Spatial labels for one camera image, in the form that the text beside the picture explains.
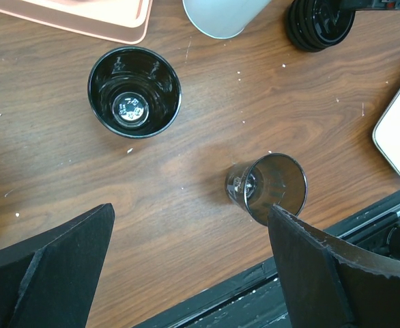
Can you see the white cylindrical container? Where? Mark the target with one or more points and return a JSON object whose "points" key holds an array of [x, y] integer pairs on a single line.
{"points": [[222, 19]]}

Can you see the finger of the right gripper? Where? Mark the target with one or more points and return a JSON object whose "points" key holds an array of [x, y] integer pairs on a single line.
{"points": [[356, 5]]}

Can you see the pink plastic tray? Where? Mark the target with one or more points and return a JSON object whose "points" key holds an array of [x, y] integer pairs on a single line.
{"points": [[124, 22]]}

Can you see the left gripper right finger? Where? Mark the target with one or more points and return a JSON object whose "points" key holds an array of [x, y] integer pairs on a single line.
{"points": [[329, 282]]}

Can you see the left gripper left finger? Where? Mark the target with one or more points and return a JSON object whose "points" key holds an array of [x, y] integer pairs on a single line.
{"points": [[50, 279]]}

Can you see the black plastic cup stack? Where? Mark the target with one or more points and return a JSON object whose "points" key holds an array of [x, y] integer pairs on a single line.
{"points": [[134, 92]]}

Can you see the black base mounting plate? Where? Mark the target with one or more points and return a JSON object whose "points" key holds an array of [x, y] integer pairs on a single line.
{"points": [[254, 298]]}

